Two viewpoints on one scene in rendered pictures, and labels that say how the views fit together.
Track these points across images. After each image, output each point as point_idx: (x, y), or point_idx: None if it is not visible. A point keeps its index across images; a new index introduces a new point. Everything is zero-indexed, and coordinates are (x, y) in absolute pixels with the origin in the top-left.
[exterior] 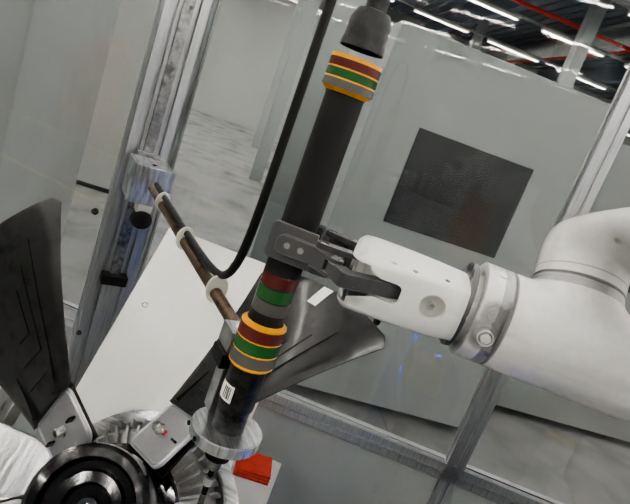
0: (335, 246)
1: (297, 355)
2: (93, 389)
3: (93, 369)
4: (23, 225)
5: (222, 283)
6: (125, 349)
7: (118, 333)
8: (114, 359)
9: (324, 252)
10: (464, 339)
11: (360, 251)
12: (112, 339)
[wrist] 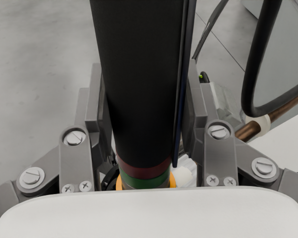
0: (75, 156)
1: None
2: (264, 144)
3: (273, 132)
4: (214, 11)
5: (261, 120)
6: None
7: None
8: (288, 134)
9: (53, 152)
10: None
11: (27, 202)
12: (297, 120)
